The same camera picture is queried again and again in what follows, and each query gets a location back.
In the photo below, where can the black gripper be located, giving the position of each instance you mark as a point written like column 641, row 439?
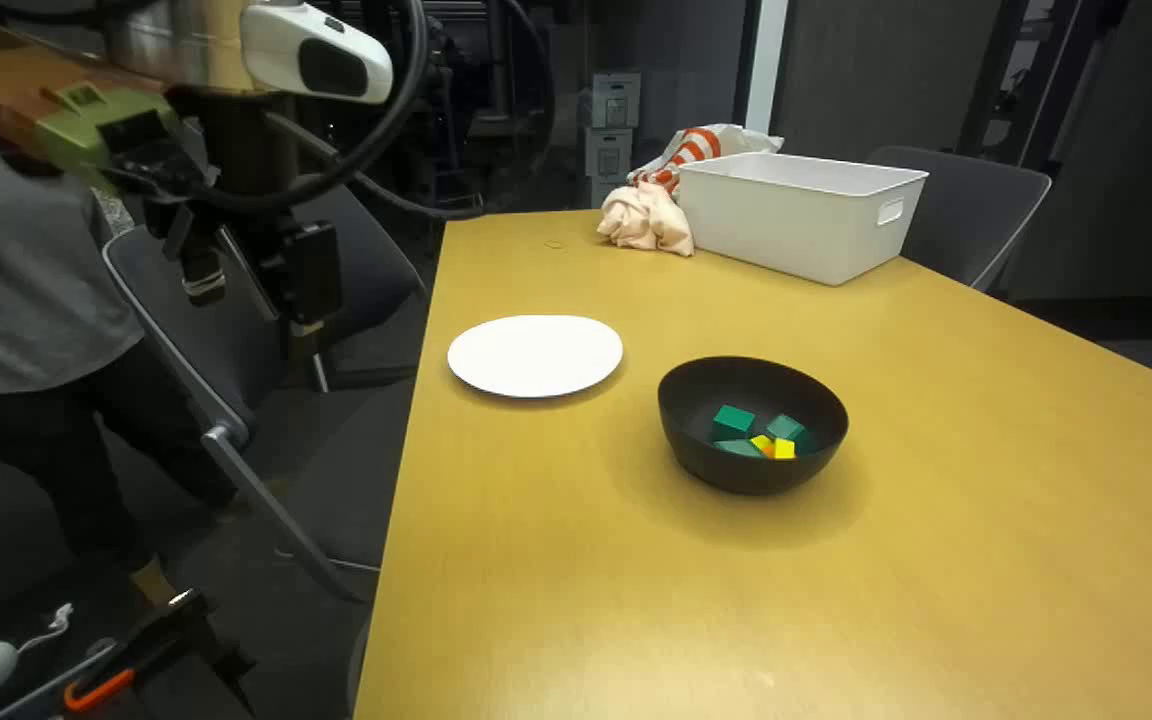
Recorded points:
column 250, row 162

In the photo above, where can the black bowl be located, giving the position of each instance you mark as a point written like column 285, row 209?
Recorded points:
column 739, row 475

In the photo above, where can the yellow block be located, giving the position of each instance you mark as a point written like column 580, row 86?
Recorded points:
column 762, row 443
column 785, row 449

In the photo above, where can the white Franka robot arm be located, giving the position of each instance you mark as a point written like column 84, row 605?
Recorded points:
column 311, row 47

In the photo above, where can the white round plate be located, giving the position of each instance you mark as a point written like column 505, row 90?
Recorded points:
column 537, row 356

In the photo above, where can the grey office chair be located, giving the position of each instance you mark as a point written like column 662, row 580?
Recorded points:
column 223, row 355

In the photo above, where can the person in grey shirt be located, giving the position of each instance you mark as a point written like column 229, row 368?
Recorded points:
column 19, row 293

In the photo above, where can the white cardboard box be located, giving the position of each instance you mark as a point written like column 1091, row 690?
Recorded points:
column 613, row 101
column 604, row 152

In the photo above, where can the crumpled pink white cloth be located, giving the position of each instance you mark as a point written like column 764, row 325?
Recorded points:
column 646, row 220

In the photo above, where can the white plastic bin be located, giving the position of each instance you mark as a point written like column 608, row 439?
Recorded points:
column 790, row 234

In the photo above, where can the dark grey chair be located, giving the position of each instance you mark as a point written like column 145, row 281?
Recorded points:
column 991, row 205

